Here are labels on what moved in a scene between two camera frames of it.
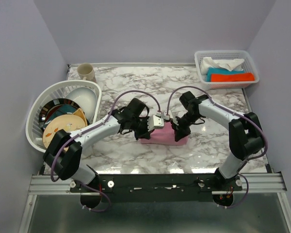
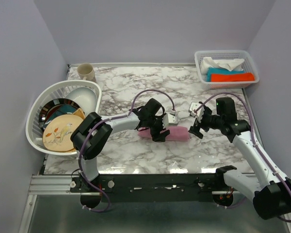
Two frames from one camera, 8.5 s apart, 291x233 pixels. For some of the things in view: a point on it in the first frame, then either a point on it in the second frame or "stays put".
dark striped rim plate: (52, 104) stays put
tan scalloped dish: (79, 113) stays put
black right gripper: (180, 131) → (195, 128)
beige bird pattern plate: (70, 123) stays put
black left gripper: (145, 134) → (156, 135)
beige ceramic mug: (86, 72) stays put
